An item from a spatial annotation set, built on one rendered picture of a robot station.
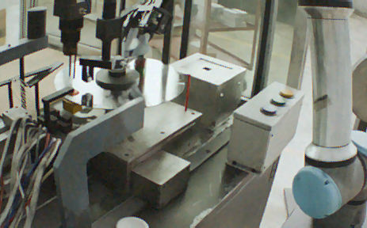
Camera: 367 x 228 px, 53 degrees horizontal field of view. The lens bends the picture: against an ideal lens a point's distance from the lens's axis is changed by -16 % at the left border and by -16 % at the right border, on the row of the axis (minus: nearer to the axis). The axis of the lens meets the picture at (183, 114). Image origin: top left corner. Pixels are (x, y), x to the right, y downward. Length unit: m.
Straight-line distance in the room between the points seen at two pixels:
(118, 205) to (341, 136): 0.50
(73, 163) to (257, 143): 0.50
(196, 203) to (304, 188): 0.30
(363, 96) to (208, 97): 0.82
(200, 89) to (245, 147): 0.24
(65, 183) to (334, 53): 0.52
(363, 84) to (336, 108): 1.04
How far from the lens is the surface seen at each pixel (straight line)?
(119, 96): 0.96
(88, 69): 1.00
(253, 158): 1.09
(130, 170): 0.95
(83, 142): 0.74
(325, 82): 0.74
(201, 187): 1.04
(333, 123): 0.75
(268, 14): 1.25
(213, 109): 1.22
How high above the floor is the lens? 1.36
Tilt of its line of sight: 27 degrees down
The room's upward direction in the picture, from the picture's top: 6 degrees clockwise
